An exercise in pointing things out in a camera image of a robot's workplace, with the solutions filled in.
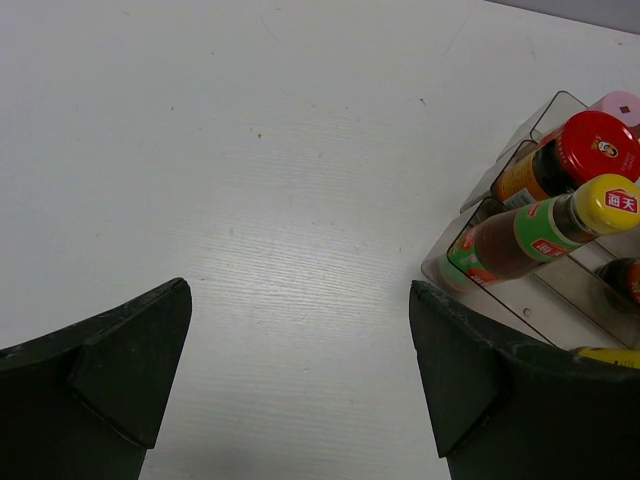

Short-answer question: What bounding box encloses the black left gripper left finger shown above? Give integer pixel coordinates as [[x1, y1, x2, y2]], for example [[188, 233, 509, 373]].
[[1, 278, 192, 479]]

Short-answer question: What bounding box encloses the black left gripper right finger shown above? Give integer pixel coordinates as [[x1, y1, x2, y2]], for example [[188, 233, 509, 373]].
[[409, 281, 639, 479]]

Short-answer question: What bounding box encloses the yellow cap sauce bottle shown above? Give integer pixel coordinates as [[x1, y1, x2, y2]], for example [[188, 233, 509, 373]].
[[434, 174, 639, 292]]

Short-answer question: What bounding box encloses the red lid dark sauce jar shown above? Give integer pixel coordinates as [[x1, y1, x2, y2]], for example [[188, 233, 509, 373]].
[[491, 110, 639, 209]]

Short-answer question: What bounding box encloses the pink cap spice shaker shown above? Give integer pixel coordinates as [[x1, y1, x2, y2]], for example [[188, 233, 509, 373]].
[[588, 91, 640, 138]]

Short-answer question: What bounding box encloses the red lid chili jar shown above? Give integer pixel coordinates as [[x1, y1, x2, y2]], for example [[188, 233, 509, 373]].
[[595, 258, 639, 311]]

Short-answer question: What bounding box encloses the clear tiered organizer rack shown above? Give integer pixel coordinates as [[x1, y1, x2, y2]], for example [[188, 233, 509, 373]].
[[421, 90, 639, 350]]

